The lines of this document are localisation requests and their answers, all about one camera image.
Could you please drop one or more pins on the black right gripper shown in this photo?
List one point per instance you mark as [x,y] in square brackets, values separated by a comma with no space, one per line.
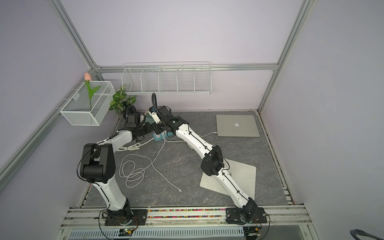
[155,128]

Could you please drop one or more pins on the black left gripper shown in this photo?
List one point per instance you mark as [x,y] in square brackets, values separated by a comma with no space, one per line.
[149,129]

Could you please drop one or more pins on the teal white power strip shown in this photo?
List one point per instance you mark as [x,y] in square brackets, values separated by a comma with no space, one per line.
[158,137]

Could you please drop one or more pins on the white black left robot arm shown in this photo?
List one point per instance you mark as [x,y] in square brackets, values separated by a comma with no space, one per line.
[98,165]

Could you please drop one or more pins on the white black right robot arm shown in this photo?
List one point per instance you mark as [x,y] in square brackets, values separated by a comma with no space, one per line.
[213,163]

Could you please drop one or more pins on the silver laptop at back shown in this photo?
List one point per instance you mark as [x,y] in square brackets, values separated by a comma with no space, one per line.
[237,126]

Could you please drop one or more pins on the silver laptop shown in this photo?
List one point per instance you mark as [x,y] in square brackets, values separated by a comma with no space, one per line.
[244,176]
[237,126]

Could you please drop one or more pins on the silver laptop near front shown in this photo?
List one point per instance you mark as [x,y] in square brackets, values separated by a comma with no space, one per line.
[244,176]

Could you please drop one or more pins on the green plant in black pot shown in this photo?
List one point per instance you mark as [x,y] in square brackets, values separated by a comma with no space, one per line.
[121,100]

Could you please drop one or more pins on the pink artificial tulip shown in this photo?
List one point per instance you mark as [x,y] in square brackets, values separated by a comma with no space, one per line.
[91,91]

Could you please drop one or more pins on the colourful bead strip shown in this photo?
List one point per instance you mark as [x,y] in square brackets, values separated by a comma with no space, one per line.
[186,213]

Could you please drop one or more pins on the long white wire shelf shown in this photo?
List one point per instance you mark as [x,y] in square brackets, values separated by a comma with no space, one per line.
[167,78]

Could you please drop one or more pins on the white wire basket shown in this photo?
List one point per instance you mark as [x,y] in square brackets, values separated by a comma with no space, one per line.
[77,109]

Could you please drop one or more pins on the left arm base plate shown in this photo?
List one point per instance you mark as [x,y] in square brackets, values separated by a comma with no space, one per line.
[137,217]

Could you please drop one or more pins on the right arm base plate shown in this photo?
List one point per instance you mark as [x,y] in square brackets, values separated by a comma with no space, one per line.
[239,216]

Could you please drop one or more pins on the white vented cable duct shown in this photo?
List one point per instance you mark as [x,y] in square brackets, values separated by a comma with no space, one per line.
[156,233]

